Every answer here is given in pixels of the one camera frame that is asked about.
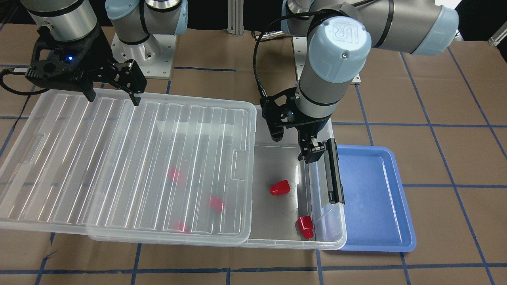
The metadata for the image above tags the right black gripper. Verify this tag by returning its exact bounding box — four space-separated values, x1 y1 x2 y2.
25 24 147 106

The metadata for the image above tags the blue plastic tray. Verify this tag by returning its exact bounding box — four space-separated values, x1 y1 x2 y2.
337 144 417 253

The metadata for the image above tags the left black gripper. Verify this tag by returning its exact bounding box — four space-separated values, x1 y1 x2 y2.
259 89 335 164

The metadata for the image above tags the black box latch handle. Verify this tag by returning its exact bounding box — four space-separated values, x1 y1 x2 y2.
323 138 345 204

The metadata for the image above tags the aluminium frame post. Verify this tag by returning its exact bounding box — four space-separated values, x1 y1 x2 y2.
227 0 244 37

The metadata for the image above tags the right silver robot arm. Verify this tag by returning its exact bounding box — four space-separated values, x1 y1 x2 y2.
21 0 189 106

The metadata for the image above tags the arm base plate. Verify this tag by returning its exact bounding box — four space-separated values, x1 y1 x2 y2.
292 36 362 84
111 34 177 79

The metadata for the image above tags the clear plastic storage box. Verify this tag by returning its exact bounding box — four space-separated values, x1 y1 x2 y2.
83 103 347 249

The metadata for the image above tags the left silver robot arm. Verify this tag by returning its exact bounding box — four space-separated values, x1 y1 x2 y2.
252 0 459 163

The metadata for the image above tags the clear plastic box lid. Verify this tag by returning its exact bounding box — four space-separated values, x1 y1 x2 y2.
0 89 257 247

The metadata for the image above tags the red block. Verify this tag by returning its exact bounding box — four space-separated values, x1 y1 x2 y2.
209 196 226 214
173 220 190 234
269 180 291 196
166 167 187 184
296 215 314 239

